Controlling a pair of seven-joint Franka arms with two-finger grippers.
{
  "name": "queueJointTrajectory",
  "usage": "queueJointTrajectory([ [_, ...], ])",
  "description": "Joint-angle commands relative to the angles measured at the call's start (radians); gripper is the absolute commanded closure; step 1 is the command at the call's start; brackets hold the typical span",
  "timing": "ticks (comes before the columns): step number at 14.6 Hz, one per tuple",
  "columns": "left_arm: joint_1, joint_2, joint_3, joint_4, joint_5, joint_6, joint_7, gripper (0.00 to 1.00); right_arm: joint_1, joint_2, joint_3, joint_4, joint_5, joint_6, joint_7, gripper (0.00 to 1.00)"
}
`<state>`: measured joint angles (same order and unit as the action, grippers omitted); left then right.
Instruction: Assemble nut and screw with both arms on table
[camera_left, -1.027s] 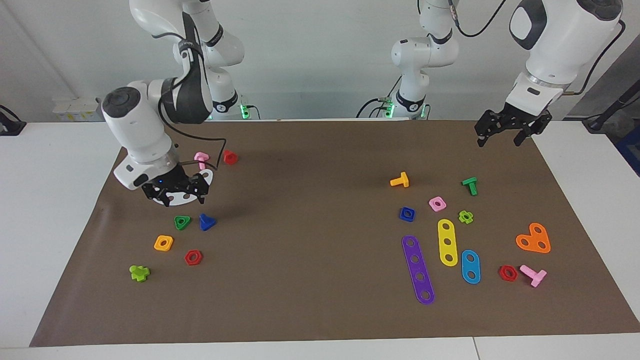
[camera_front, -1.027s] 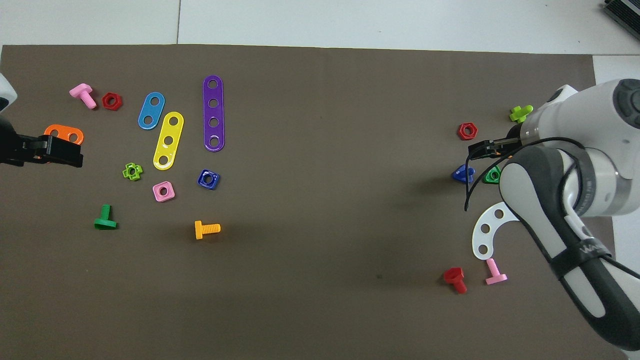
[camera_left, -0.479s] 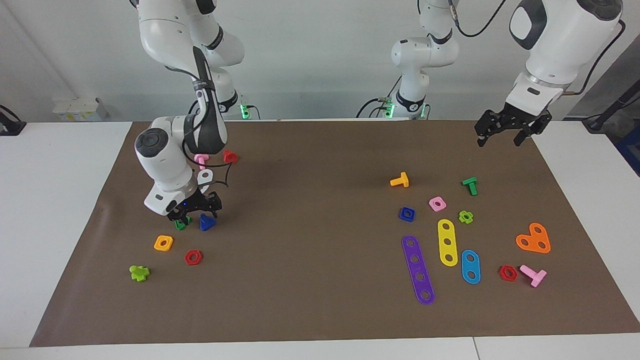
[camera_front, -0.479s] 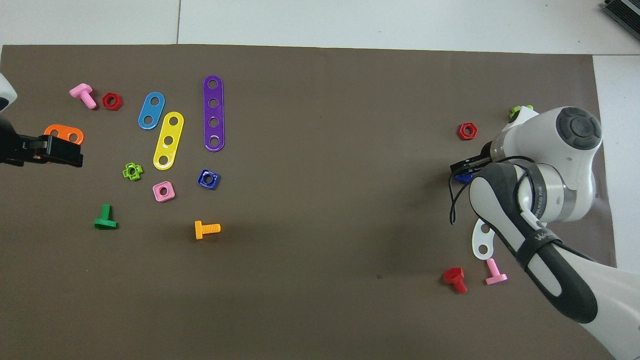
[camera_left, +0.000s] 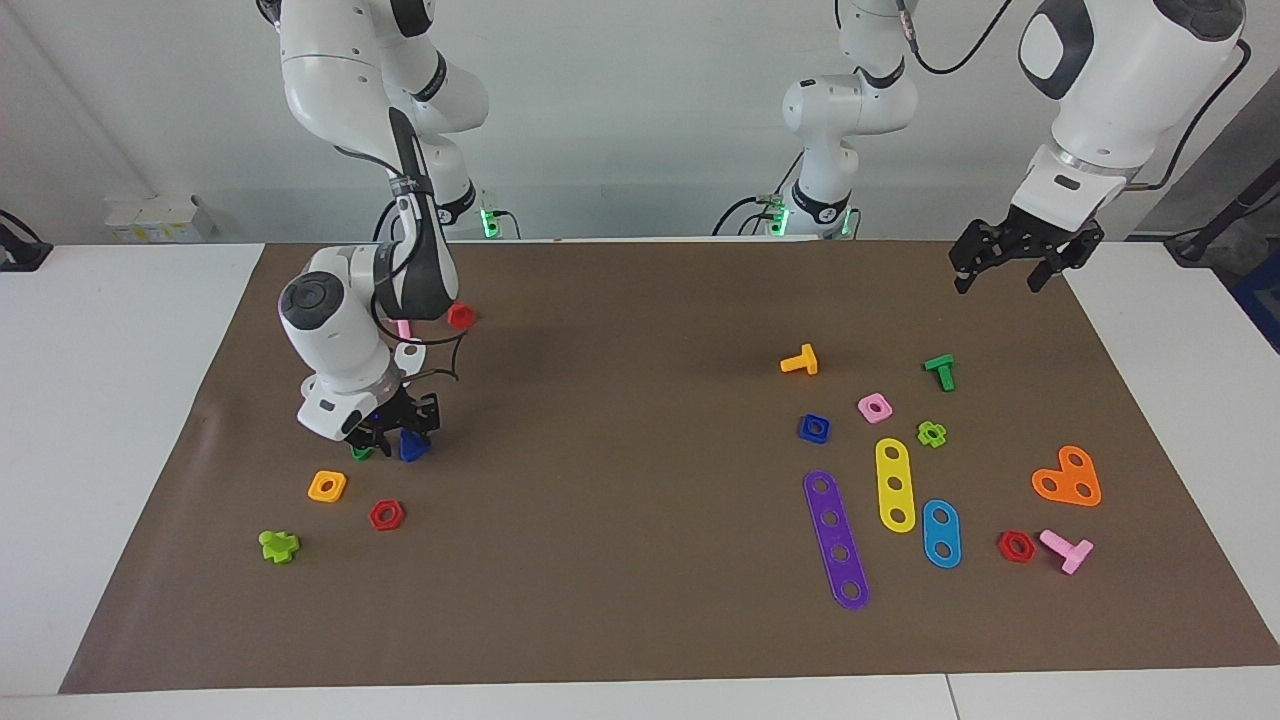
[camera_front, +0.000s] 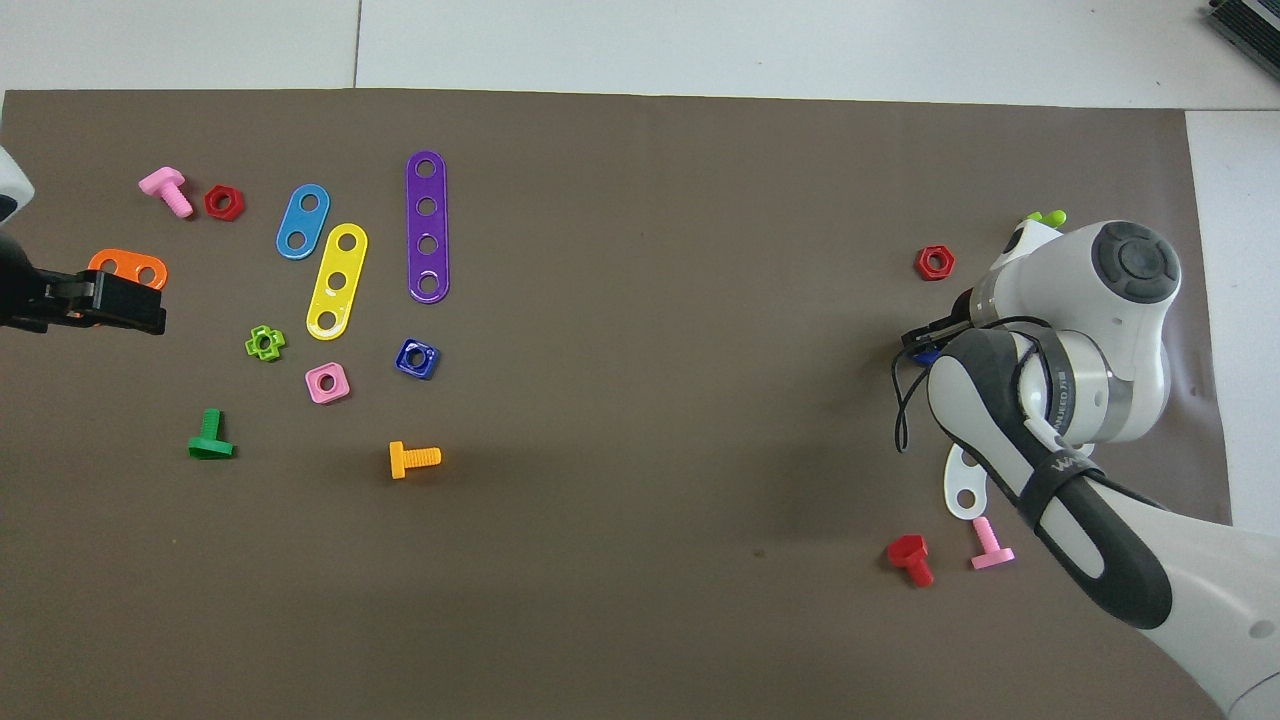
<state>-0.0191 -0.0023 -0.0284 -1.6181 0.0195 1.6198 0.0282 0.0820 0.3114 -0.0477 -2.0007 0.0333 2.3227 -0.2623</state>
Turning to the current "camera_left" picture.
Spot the blue two-hole plastic strip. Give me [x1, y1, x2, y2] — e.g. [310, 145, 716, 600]
[922, 499, 963, 570]

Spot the brown table mat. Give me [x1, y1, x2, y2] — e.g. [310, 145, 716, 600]
[58, 240, 1280, 696]

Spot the purple four-hole plastic strip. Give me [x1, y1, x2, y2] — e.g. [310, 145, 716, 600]
[803, 469, 871, 611]

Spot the black table clamp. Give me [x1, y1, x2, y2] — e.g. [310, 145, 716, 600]
[0, 208, 53, 273]

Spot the black clamp with pole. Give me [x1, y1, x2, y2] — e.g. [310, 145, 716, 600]
[1165, 185, 1280, 266]

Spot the yellow three-hole plastic strip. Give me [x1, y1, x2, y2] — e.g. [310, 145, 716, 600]
[875, 437, 917, 534]

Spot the orange three-hole angled plate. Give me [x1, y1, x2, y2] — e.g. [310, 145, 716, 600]
[1031, 445, 1103, 508]

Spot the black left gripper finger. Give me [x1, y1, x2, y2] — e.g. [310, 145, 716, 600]
[950, 245, 991, 295]
[1028, 240, 1079, 294]

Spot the blue bin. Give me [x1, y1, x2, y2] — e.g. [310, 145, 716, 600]
[1232, 250, 1280, 353]

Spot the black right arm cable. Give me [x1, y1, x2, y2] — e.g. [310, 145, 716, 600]
[335, 145, 471, 386]

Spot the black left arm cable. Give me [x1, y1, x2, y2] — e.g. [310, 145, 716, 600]
[895, 0, 1251, 191]

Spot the black left base cable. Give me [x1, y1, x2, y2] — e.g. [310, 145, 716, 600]
[712, 150, 801, 238]

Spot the white cardboard box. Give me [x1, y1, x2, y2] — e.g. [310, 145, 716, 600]
[104, 193, 216, 244]

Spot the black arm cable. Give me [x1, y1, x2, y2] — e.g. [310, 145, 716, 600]
[335, 145, 471, 386]
[895, 0, 1251, 191]

